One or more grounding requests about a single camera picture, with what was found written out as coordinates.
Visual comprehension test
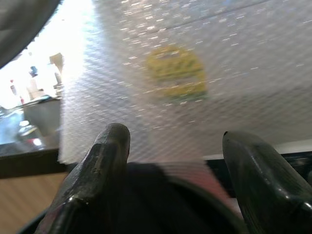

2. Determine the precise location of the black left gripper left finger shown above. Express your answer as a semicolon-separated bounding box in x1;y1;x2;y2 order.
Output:
36;122;131;234

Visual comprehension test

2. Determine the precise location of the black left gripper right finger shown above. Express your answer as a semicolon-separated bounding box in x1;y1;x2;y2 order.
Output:
222;131;312;234

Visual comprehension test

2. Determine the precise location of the black and red laundry basket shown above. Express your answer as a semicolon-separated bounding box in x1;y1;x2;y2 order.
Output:
17;162;247;234

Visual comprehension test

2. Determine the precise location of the dark blue garment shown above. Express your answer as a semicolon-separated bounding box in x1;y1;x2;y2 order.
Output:
117;162;220;234

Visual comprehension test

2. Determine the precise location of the grey box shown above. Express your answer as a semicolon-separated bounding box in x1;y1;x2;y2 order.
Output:
23;97;61;138

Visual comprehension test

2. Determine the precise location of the wooden cabinet panel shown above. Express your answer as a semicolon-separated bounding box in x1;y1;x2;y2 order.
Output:
0;170;70;229

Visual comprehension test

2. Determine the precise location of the yellow round sticker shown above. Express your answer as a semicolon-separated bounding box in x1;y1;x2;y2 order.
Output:
145;45;209;102

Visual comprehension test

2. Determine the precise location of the clear bubble wrap sheet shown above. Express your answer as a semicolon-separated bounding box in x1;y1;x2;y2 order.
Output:
57;0;312;199

